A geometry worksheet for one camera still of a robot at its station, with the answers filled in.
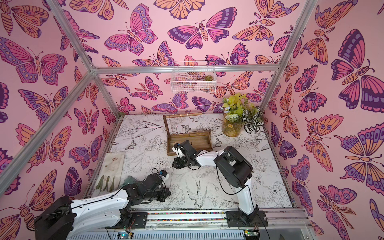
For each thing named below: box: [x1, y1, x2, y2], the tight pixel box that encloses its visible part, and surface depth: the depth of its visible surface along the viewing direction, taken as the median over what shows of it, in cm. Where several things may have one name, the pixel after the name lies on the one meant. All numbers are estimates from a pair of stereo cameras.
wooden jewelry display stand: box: [163, 112, 213, 156], surface depth 105 cm
